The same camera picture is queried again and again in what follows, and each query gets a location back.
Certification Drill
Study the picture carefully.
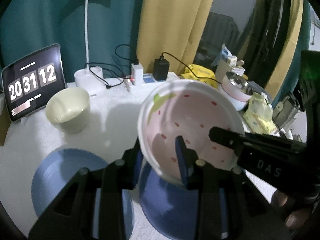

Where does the tablet with clock display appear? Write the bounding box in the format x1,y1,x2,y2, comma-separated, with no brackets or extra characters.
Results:
1,43,67,122

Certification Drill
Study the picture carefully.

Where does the black charger cable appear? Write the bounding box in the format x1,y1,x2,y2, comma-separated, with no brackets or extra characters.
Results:
160,52,223,84
115,44,139,65

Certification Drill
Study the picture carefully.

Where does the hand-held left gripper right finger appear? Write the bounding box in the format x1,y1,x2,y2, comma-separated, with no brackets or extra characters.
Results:
175,135,292,240

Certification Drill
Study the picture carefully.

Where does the black charger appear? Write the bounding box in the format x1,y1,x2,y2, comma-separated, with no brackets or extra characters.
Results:
153,59,170,81

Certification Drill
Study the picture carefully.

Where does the cream bowl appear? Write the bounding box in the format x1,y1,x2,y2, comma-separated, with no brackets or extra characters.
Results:
45,87,91,135

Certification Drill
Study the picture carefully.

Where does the person's right hand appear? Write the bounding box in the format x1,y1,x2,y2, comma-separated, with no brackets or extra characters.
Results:
271,190,315,230

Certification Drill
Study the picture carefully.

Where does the white ribbed cup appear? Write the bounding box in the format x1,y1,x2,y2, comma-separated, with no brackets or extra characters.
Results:
214,59,247,83

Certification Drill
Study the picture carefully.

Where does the white strawberry-print bowl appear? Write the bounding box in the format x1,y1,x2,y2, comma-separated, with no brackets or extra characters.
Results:
137,79,247,187

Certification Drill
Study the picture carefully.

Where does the cardboard box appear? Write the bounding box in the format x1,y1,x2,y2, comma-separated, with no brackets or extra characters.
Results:
0,100,12,147

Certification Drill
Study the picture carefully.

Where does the white charger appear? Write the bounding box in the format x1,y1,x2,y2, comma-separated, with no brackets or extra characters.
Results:
131,64,144,85

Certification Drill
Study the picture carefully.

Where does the white power strip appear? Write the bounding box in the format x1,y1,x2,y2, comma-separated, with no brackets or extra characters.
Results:
122,72,179,90

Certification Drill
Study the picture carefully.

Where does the white textured tablecloth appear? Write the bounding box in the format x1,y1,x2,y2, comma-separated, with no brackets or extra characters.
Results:
0,80,308,240

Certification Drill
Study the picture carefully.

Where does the steel bowl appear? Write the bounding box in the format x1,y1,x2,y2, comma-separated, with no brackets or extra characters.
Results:
226,71,254,96

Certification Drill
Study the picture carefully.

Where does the black lamp cable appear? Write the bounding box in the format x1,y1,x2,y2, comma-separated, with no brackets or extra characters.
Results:
86,62,125,89

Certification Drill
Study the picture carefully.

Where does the dark glass sliding door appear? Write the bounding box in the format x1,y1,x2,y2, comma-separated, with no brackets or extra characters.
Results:
195,0,293,100

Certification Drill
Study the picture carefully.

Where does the grey metal device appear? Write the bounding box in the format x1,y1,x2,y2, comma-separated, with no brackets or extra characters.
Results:
272,92,300,128

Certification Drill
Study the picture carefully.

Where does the blue bowl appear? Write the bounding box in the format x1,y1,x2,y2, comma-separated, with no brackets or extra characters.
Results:
138,162,229,240

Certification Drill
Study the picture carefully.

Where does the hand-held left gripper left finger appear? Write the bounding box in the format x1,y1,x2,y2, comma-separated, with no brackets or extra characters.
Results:
29,137,144,240

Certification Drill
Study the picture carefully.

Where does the blue white packet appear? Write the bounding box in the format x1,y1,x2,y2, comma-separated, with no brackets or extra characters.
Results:
212,43,232,65

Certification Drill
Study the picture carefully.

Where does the blue plate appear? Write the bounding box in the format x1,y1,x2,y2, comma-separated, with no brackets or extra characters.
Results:
31,148,134,240

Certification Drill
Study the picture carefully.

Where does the teal curtain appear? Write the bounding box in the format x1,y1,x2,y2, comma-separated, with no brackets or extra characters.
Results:
0,0,148,83
297,0,314,55

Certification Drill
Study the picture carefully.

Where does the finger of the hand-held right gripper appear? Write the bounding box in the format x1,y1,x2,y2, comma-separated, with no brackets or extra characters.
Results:
209,127,247,155

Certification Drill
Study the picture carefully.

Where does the plain yellow packet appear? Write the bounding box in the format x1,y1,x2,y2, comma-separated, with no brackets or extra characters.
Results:
181,64,217,87

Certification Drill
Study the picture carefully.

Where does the yellow printed tissue pack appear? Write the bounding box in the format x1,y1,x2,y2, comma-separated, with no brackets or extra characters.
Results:
242,92,278,134

